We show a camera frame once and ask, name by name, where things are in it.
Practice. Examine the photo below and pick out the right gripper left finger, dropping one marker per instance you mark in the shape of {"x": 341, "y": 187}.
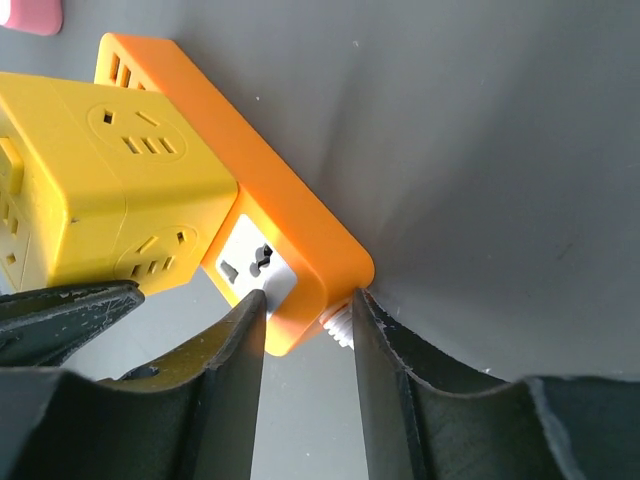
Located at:
{"x": 189, "y": 414}

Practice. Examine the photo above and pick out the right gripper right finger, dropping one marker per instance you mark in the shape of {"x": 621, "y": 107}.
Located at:
{"x": 426, "y": 415}

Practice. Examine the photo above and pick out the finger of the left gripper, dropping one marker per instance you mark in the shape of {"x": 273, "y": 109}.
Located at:
{"x": 44, "y": 327}

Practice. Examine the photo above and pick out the pink triangular socket board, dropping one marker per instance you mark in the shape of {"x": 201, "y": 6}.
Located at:
{"x": 38, "y": 17}

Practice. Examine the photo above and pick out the yellow cube adapter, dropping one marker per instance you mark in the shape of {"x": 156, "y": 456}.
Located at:
{"x": 103, "y": 183}

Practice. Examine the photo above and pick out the orange power strip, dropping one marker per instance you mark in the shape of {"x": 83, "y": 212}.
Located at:
{"x": 278, "y": 236}

